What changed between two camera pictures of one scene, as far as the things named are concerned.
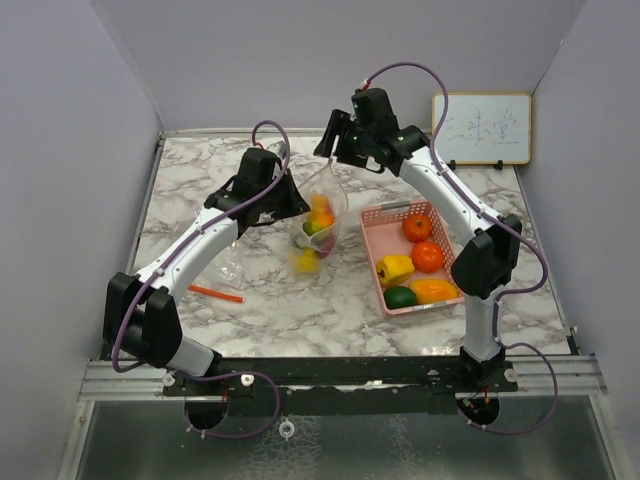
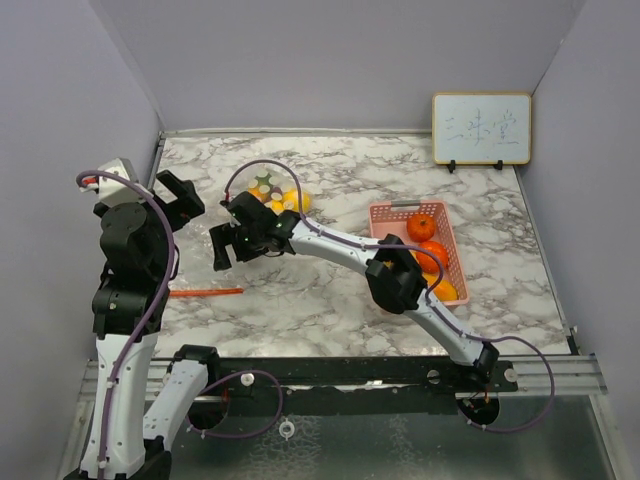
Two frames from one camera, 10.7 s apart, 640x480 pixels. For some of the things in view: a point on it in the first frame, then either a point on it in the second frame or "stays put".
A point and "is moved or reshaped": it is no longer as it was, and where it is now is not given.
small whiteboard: [484, 128] stays put
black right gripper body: [353, 144] -> [245, 244]
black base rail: [343, 386] stays put
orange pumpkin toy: [417, 227] stays put
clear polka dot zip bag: [326, 205] is moved or reshaped
